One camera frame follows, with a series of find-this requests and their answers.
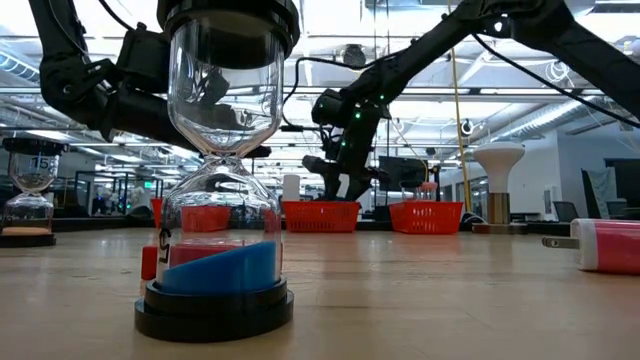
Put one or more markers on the dark office chair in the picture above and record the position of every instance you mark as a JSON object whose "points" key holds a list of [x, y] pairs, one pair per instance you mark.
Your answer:
{"points": [[567, 212]]}

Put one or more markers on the blue sand hourglass black caps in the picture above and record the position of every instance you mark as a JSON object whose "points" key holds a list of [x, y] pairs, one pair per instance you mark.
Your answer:
{"points": [[215, 320]]}

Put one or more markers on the white sand hourglass black caps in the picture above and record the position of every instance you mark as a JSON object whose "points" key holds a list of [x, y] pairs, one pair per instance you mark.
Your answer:
{"points": [[410, 186]]}

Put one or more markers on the white cylinder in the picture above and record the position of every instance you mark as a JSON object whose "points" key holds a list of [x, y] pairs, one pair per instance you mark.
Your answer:
{"points": [[291, 187]]}

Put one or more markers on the black rack frame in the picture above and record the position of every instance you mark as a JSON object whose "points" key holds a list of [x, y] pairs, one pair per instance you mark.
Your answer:
{"points": [[300, 128]]}

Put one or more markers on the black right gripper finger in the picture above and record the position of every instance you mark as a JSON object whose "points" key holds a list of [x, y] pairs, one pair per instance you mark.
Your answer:
{"points": [[356, 189], [332, 187]]}

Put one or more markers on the white mushroom lamp wooden base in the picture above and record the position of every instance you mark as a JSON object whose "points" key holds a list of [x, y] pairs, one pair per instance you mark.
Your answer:
{"points": [[499, 160]]}

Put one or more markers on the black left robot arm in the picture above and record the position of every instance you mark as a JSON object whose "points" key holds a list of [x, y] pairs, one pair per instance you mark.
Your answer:
{"points": [[65, 75]]}

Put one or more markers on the grey board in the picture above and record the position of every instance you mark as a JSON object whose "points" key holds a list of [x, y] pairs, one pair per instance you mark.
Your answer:
{"points": [[600, 192]]}

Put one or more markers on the dark wall screen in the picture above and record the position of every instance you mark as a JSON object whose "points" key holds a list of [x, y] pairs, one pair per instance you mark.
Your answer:
{"points": [[625, 177]]}

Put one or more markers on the red plastic basket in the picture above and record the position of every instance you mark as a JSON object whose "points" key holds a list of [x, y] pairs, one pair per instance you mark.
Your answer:
{"points": [[425, 218], [320, 218]]}

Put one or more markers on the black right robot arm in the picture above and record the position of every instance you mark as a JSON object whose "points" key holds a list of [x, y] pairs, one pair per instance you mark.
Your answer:
{"points": [[550, 25]]}

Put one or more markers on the small round ceiling fixture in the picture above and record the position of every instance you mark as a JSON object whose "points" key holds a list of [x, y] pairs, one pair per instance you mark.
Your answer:
{"points": [[466, 127]]}

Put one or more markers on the red digital timer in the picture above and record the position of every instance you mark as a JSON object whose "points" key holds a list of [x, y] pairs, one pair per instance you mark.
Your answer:
{"points": [[149, 262]]}

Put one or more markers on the pink and white wall charger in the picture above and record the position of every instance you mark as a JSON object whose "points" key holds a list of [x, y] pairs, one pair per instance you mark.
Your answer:
{"points": [[615, 247]]}

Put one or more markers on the black monitor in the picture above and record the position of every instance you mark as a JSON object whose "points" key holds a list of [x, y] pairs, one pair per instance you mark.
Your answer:
{"points": [[407, 172]]}

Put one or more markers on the orange sand hourglass black caps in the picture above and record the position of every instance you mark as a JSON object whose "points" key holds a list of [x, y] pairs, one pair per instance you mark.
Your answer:
{"points": [[27, 241]]}

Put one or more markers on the long ceiling light bar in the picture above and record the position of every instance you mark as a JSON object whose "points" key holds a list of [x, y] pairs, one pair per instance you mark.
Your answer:
{"points": [[500, 91]]}

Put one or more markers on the pink capped hourglass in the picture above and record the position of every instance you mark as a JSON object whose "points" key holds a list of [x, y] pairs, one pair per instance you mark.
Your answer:
{"points": [[429, 187]]}

